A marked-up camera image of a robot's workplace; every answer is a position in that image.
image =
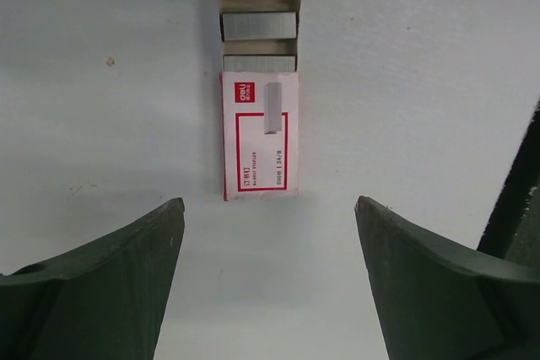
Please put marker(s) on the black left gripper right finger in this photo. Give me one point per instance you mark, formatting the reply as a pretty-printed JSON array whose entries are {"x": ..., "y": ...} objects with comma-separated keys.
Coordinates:
[{"x": 437, "y": 299}]

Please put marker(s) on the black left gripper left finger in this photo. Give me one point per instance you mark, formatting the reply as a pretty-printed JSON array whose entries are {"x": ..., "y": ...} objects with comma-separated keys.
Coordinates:
[{"x": 103, "y": 300}]

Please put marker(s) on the red staple box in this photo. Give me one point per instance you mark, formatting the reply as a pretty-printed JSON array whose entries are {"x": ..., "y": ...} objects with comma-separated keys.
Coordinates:
[{"x": 260, "y": 86}]

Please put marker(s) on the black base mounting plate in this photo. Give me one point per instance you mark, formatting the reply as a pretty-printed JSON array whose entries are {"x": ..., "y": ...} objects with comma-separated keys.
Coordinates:
[{"x": 512, "y": 231}]

